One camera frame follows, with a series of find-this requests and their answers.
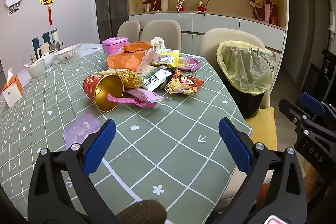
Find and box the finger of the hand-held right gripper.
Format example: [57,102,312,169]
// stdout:
[300,92,336,122]
[279,99,315,126]

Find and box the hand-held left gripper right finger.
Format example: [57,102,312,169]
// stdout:
[219,117,307,224]

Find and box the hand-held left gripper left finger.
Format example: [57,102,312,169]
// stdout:
[28,119,118,224]

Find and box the clear purple plastic blister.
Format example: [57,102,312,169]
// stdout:
[62,111,101,150]

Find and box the black trash bin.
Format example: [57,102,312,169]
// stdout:
[217,74,266,119]

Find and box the red gold paper cup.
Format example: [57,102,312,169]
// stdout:
[83,73,125,112]

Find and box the long pink snack wrapper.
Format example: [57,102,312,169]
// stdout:
[107,89,165,108]

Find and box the yellow plastic bin liner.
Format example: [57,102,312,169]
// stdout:
[217,40,277,95]

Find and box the gold foil wrapper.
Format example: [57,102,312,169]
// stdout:
[104,69,144,89]

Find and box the red yellow snack packet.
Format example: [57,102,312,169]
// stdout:
[164,69,205,95]

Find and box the white green packet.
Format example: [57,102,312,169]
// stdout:
[142,67,172,91]

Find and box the large orange packet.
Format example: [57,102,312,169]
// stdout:
[106,52,153,75]

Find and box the purple pink snack wrapper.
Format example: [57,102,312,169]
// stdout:
[178,56,201,72]

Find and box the translucent plastic wrapper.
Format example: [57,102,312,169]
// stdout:
[136,49,161,73]

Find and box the small orange packet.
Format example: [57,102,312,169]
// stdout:
[123,42,153,53]

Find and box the yellow green snack packet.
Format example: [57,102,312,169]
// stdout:
[153,49,181,69]

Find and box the person's left hand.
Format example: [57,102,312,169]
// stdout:
[115,200,168,224]

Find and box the yellow seat cushion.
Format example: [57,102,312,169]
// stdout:
[245,107,278,151]

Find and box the black equipment stand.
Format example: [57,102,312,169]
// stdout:
[310,48,336,109]

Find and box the pink plastic box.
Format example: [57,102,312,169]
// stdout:
[102,36,130,56]

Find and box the small white bowl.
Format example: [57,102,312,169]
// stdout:
[26,59,46,79]

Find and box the orange white tissue box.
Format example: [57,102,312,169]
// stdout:
[2,68,24,108]

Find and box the beige chair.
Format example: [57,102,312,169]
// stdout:
[197,28,277,111]
[140,20,182,52]
[117,20,141,44]

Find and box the steel mug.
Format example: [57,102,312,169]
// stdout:
[50,40,64,52]

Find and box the white sideboard cabinet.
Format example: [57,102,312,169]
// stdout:
[129,11,286,56]

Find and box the white yellow toy holder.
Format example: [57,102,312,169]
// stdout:
[150,36,166,52]

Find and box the flower bouquet red box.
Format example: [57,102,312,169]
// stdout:
[142,0,160,12]

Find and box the white cable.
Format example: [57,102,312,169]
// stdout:
[178,0,204,18]

